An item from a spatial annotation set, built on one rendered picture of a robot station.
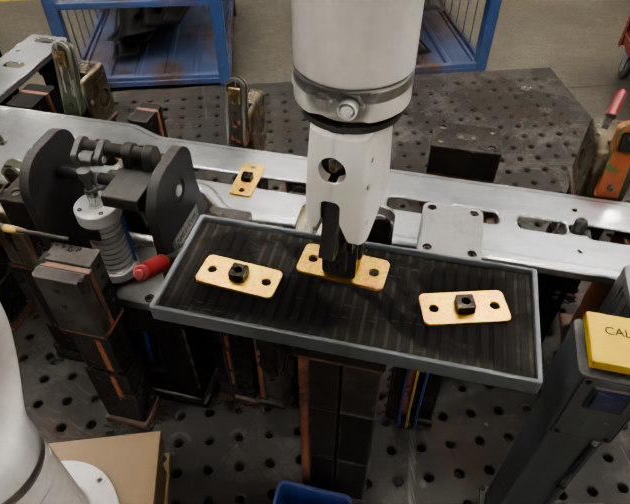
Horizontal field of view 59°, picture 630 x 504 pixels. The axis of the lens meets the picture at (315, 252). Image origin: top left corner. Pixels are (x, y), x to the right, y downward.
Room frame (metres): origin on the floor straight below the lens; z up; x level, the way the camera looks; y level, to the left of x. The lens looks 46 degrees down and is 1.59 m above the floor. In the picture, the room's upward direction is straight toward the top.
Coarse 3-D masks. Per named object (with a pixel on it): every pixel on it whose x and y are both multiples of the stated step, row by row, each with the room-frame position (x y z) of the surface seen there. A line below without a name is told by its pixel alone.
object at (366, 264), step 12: (312, 252) 0.38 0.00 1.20; (300, 264) 0.36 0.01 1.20; (312, 264) 0.36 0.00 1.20; (360, 264) 0.36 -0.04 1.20; (372, 264) 0.36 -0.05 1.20; (384, 264) 0.36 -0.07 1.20; (324, 276) 0.35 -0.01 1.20; (336, 276) 0.35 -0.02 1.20; (360, 276) 0.35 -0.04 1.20; (372, 276) 0.35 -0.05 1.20; (384, 276) 0.35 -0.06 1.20; (372, 288) 0.33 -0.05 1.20
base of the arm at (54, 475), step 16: (48, 448) 0.29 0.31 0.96; (48, 464) 0.27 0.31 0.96; (64, 464) 0.34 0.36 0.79; (80, 464) 0.34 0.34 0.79; (48, 480) 0.26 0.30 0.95; (64, 480) 0.28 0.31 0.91; (80, 480) 0.32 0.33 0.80; (96, 480) 0.32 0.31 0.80; (32, 496) 0.24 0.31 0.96; (48, 496) 0.25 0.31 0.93; (64, 496) 0.26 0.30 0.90; (80, 496) 0.28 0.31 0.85; (96, 496) 0.30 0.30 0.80; (112, 496) 0.30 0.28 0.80
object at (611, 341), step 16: (592, 320) 0.33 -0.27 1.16; (608, 320) 0.33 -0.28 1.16; (624, 320) 0.33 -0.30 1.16; (592, 336) 0.31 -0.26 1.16; (608, 336) 0.31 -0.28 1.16; (624, 336) 0.31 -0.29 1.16; (592, 352) 0.29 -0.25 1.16; (608, 352) 0.29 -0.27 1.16; (624, 352) 0.29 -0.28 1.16; (608, 368) 0.28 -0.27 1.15; (624, 368) 0.28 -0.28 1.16
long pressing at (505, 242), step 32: (0, 128) 0.90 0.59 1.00; (32, 128) 0.90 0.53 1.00; (64, 128) 0.90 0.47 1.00; (96, 128) 0.90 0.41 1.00; (128, 128) 0.90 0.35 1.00; (0, 160) 0.80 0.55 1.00; (192, 160) 0.80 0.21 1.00; (224, 160) 0.80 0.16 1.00; (256, 160) 0.80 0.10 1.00; (288, 160) 0.80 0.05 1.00; (224, 192) 0.71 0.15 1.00; (256, 192) 0.71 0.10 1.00; (416, 192) 0.71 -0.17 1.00; (448, 192) 0.71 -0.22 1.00; (480, 192) 0.71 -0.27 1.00; (512, 192) 0.71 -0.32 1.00; (544, 192) 0.71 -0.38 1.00; (288, 224) 0.63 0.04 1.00; (416, 224) 0.63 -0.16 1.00; (512, 224) 0.63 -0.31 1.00; (608, 224) 0.63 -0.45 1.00; (512, 256) 0.56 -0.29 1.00; (544, 256) 0.57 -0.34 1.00; (576, 256) 0.57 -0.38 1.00; (608, 256) 0.57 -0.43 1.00
